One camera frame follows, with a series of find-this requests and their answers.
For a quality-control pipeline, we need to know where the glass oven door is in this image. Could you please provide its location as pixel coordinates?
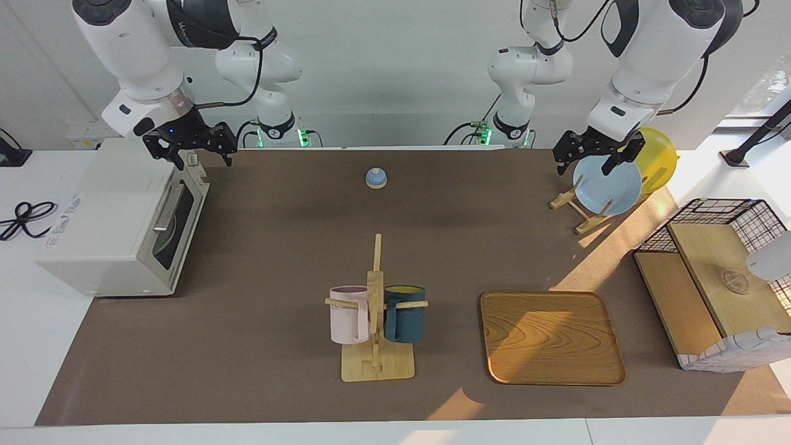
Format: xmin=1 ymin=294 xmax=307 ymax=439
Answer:
xmin=137 ymin=155 xmax=211 ymax=296

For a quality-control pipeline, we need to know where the white power strip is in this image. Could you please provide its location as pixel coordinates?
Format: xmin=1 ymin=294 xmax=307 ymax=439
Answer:
xmin=65 ymin=127 xmax=118 ymax=150

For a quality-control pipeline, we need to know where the black clamp device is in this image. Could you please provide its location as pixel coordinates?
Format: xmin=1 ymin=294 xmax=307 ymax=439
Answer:
xmin=0 ymin=129 xmax=33 ymax=167

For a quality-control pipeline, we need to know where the white toaster oven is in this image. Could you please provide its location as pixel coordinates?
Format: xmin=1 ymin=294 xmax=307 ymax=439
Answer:
xmin=35 ymin=137 xmax=189 ymax=297

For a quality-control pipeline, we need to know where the dark blue mug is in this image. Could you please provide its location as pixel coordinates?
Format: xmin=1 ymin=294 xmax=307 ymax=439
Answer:
xmin=383 ymin=285 xmax=426 ymax=344

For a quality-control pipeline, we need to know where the light blue plate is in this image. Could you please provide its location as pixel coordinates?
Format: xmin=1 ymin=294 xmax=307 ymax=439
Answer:
xmin=573 ymin=153 xmax=643 ymax=216

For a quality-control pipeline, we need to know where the small clear glass item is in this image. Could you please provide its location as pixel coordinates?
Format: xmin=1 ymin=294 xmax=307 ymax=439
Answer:
xmin=720 ymin=269 xmax=750 ymax=294

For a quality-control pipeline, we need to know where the black wire basket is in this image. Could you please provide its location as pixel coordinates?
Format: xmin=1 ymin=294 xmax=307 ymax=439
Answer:
xmin=637 ymin=198 xmax=791 ymax=310

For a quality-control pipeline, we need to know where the white chequered cloth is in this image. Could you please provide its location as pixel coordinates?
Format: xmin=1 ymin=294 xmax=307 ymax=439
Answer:
xmin=677 ymin=326 xmax=791 ymax=373

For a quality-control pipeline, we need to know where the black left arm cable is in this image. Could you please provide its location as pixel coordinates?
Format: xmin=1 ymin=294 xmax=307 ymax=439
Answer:
xmin=658 ymin=56 xmax=708 ymax=115

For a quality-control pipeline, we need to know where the wooden mug rack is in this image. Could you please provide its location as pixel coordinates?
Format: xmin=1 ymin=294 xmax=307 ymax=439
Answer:
xmin=325 ymin=233 xmax=429 ymax=383

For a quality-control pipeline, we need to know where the brown table mat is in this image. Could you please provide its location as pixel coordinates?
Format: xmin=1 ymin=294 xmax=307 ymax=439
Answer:
xmin=35 ymin=148 xmax=748 ymax=427

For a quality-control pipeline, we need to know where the pale green plate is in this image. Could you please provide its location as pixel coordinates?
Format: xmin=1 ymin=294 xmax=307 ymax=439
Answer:
xmin=153 ymin=213 xmax=180 ymax=260

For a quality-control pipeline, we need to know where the wooden plate rack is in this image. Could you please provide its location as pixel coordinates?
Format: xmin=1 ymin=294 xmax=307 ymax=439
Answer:
xmin=550 ymin=175 xmax=615 ymax=235

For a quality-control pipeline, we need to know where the coiled black cable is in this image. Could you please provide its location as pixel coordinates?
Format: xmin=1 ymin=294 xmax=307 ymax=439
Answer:
xmin=0 ymin=201 xmax=57 ymax=242

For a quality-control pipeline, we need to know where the light wooden step shelf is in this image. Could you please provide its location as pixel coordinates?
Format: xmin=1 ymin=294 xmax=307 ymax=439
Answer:
xmin=634 ymin=222 xmax=791 ymax=371

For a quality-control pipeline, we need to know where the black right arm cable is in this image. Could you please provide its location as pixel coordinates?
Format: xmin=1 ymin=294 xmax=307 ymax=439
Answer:
xmin=198 ymin=36 xmax=265 ymax=111

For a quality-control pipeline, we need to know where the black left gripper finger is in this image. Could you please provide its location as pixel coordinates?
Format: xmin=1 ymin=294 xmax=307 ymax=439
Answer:
xmin=601 ymin=133 xmax=647 ymax=176
xmin=554 ymin=131 xmax=578 ymax=176

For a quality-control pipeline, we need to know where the pink mug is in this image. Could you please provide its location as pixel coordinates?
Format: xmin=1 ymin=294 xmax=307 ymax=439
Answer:
xmin=329 ymin=286 xmax=370 ymax=345

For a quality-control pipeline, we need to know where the white rounded object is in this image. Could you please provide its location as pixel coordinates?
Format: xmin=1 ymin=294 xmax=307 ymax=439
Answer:
xmin=745 ymin=230 xmax=791 ymax=282

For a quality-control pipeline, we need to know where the wooden serving tray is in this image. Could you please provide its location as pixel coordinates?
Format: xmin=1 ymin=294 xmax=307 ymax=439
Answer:
xmin=480 ymin=290 xmax=627 ymax=386

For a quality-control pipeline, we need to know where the yellow plate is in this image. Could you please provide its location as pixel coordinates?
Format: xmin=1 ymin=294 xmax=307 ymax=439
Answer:
xmin=630 ymin=127 xmax=679 ymax=195

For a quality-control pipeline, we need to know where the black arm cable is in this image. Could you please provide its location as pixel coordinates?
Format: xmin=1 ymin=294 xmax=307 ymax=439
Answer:
xmin=198 ymin=36 xmax=265 ymax=111
xmin=658 ymin=56 xmax=708 ymax=115

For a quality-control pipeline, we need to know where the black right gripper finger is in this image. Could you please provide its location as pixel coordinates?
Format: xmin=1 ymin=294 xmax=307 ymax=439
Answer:
xmin=148 ymin=147 xmax=186 ymax=171
xmin=213 ymin=122 xmax=238 ymax=167

